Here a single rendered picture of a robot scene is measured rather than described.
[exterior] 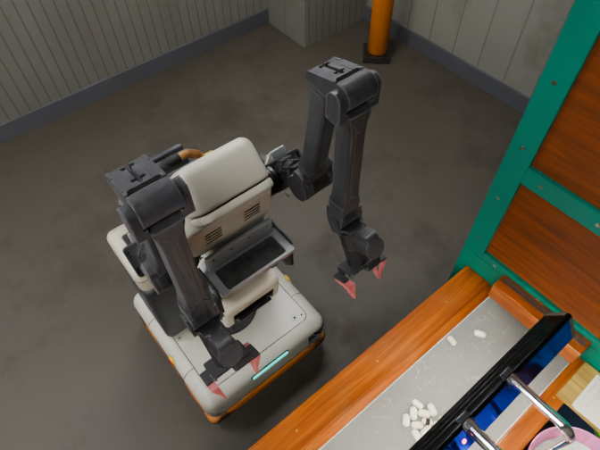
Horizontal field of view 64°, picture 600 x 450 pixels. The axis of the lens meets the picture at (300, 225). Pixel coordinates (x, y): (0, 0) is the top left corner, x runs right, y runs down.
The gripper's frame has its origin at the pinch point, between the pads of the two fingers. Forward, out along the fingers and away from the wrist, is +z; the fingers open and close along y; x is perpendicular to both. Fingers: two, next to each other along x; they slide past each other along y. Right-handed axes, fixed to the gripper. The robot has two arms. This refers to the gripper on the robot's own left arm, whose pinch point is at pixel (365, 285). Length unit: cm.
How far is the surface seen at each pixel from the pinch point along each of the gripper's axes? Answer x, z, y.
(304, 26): 233, -26, 156
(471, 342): -12.5, 35.1, 23.4
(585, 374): -39, 44, 39
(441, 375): -13.3, 35.5, 8.0
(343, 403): -3.5, 27.7, -21.0
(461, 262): 6, 25, 43
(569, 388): -38, 44, 32
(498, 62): 118, 26, 221
